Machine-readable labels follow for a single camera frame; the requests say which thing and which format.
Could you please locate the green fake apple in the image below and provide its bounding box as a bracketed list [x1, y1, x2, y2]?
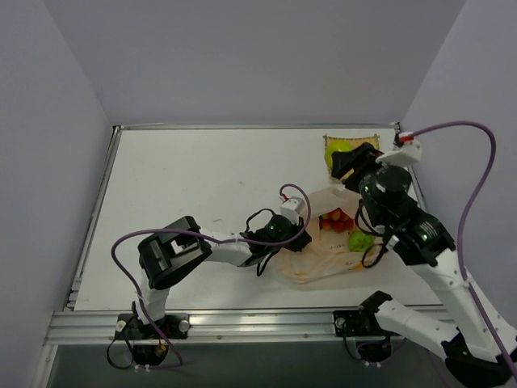
[324, 140, 352, 173]

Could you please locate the translucent printed plastic bag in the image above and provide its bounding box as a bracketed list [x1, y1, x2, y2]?
[272, 187, 380, 285]

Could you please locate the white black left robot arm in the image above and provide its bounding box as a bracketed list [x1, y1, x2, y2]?
[133, 213, 312, 339]

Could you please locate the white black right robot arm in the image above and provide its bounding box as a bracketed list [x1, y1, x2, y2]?
[330, 143, 516, 387]

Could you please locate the green fake pear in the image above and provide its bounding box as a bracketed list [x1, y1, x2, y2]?
[347, 230, 375, 252]

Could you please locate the red fake cherry tomatoes bunch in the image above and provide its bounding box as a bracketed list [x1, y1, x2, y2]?
[319, 208, 355, 234]

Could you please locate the yellow woven bamboo mat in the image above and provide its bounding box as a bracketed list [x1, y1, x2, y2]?
[323, 134, 380, 183]

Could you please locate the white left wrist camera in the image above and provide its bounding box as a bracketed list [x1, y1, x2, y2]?
[280, 196, 305, 225]

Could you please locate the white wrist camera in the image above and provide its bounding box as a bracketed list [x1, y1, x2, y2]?
[376, 133, 422, 167]
[280, 196, 305, 225]

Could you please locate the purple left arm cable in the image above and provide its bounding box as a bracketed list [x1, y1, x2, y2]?
[111, 183, 313, 369]

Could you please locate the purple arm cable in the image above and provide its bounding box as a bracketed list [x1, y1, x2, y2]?
[111, 183, 313, 369]
[393, 120, 517, 379]

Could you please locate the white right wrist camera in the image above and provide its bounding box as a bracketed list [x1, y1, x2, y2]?
[376, 133, 422, 167]

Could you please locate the aluminium front frame rail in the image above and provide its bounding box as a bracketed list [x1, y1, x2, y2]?
[44, 307, 357, 347]

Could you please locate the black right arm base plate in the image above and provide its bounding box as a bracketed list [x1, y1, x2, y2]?
[333, 310, 382, 338]

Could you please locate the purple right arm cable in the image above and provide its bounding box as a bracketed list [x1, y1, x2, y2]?
[393, 120, 517, 379]

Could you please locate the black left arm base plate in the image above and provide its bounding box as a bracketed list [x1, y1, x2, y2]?
[117, 314, 191, 340]

